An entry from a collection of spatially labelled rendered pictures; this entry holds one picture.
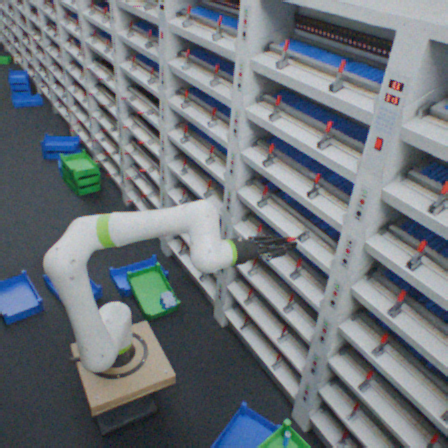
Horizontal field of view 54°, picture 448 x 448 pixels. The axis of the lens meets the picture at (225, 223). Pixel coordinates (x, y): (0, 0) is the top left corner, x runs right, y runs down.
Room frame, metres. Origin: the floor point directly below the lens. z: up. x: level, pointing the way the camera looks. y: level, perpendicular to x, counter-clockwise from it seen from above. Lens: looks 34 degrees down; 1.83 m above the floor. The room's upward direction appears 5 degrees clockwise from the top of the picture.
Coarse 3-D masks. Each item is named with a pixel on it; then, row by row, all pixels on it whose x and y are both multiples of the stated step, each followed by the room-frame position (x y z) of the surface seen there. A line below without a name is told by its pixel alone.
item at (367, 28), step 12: (384, 0) 1.50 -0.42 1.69; (396, 0) 1.52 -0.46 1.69; (408, 0) 1.55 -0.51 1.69; (420, 0) 1.59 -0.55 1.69; (432, 0) 1.62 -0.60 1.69; (444, 0) 1.65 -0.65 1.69; (300, 12) 1.80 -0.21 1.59; (312, 12) 1.75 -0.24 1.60; (324, 12) 1.70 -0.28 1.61; (444, 12) 1.34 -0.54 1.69; (336, 24) 1.64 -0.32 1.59; (348, 24) 1.60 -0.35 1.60; (360, 24) 1.56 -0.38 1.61; (372, 24) 1.52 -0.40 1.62; (384, 36) 1.47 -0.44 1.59; (432, 156) 1.24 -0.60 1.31
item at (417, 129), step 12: (444, 84) 1.19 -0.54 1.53; (432, 96) 1.17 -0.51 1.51; (444, 96) 1.20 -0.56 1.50; (408, 108) 1.12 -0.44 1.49; (420, 108) 1.14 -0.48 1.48; (432, 108) 1.13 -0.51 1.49; (444, 108) 1.13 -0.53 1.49; (408, 120) 1.13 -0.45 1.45; (420, 120) 1.13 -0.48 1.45; (432, 120) 1.12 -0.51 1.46; (444, 120) 1.11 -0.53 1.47; (408, 132) 1.10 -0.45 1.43; (420, 132) 1.08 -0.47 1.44; (432, 132) 1.07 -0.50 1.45; (444, 132) 1.06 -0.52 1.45; (420, 144) 1.08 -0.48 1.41; (432, 144) 1.04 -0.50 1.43; (444, 144) 1.02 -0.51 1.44; (444, 156) 1.02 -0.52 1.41
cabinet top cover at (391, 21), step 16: (288, 0) 1.55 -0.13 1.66; (304, 0) 1.49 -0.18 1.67; (320, 0) 1.44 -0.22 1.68; (336, 0) 1.39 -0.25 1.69; (352, 0) 1.43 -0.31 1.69; (368, 0) 1.46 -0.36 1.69; (352, 16) 1.33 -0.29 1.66; (368, 16) 1.28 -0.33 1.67; (384, 16) 1.24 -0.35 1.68; (400, 16) 1.20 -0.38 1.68; (432, 32) 1.12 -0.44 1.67
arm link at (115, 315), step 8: (112, 304) 1.24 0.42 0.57; (120, 304) 1.24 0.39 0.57; (104, 312) 1.19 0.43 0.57; (112, 312) 1.19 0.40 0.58; (120, 312) 1.20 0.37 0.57; (128, 312) 1.21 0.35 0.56; (104, 320) 1.14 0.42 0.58; (112, 320) 1.15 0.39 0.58; (120, 320) 1.16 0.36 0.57; (128, 320) 1.18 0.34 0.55; (112, 328) 1.11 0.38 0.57; (120, 328) 1.13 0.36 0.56; (128, 328) 1.17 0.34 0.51; (128, 336) 1.18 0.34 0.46; (128, 344) 1.17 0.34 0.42; (120, 352) 1.15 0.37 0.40
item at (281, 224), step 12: (240, 180) 1.70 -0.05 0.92; (252, 180) 1.72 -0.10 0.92; (240, 192) 1.68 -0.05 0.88; (252, 192) 1.67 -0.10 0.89; (252, 204) 1.60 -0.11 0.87; (264, 216) 1.53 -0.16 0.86; (276, 216) 1.50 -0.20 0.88; (288, 216) 1.49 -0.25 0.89; (276, 228) 1.47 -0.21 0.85; (288, 228) 1.43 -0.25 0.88; (312, 240) 1.35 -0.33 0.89; (312, 252) 1.29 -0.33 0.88; (324, 252) 1.28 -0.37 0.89; (324, 264) 1.23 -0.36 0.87
